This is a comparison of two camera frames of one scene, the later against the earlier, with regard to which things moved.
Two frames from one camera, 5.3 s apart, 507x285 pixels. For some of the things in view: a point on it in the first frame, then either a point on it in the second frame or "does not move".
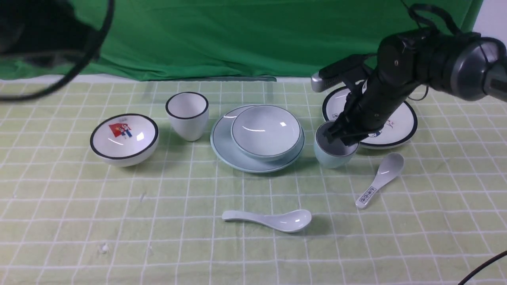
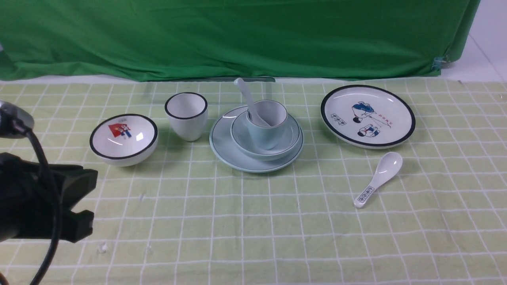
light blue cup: (334, 155) to (267, 119)
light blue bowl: (265, 132) does not move
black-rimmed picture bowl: (124, 139) does not move
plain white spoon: (289, 221) to (254, 118)
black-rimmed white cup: (187, 112) does not move
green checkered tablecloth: (68, 217) does not move
